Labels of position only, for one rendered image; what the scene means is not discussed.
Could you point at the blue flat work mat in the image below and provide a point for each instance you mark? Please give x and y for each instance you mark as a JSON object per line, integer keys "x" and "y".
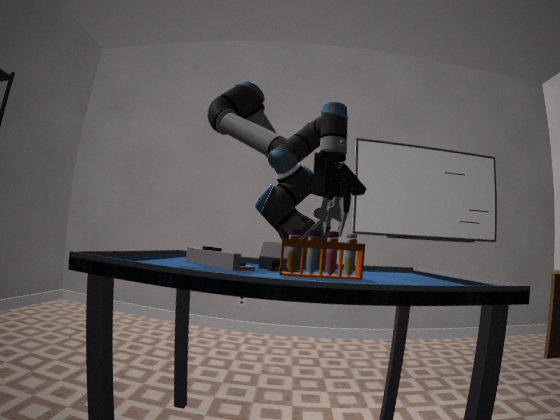
{"x": 273, "y": 274}

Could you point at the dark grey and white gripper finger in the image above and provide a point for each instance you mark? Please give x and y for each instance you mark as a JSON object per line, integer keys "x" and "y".
{"x": 340, "y": 208}
{"x": 322, "y": 214}

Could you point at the white button housing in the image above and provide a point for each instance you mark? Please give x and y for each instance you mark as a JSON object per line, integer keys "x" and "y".
{"x": 271, "y": 251}

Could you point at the black table edge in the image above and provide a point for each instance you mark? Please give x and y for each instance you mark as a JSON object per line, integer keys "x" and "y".
{"x": 301, "y": 283}

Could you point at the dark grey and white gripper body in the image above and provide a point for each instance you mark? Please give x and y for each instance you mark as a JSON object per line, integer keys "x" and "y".
{"x": 327, "y": 184}

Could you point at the orange tube rack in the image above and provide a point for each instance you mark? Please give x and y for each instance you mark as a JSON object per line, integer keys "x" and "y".
{"x": 334, "y": 245}

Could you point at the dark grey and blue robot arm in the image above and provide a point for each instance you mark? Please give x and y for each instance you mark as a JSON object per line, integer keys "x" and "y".
{"x": 277, "y": 203}

